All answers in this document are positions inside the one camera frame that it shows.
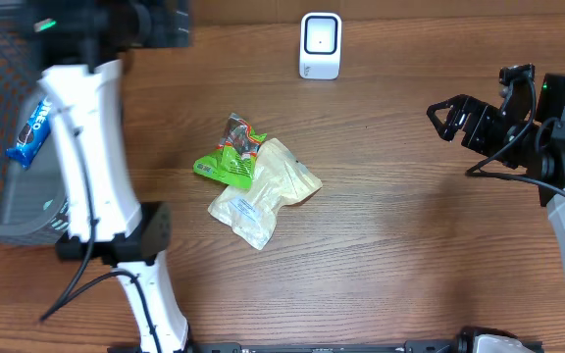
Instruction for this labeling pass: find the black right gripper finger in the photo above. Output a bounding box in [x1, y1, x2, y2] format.
[430, 106, 468, 141]
[427, 94, 468, 117]

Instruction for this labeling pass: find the beige paper pouch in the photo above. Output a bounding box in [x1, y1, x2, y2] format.
[208, 138, 323, 250]

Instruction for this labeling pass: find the green snack packet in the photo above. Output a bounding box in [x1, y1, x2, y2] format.
[193, 113, 267, 189]

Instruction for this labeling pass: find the teal snack packet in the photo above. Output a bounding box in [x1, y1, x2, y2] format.
[41, 200, 69, 235]

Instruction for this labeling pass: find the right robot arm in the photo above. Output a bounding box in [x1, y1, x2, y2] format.
[427, 65, 565, 277]

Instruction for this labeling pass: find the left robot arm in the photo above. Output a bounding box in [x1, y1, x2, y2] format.
[19, 0, 189, 352]

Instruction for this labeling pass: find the white barcode scanner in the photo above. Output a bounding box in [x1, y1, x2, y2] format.
[299, 12, 342, 80]

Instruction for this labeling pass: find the blue Oreo cookie pack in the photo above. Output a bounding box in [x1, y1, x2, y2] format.
[5, 96, 52, 169]

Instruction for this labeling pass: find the grey plastic mesh basket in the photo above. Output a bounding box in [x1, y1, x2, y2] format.
[0, 1, 67, 245]

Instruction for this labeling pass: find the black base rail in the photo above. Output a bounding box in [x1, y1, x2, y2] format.
[107, 326, 544, 353]

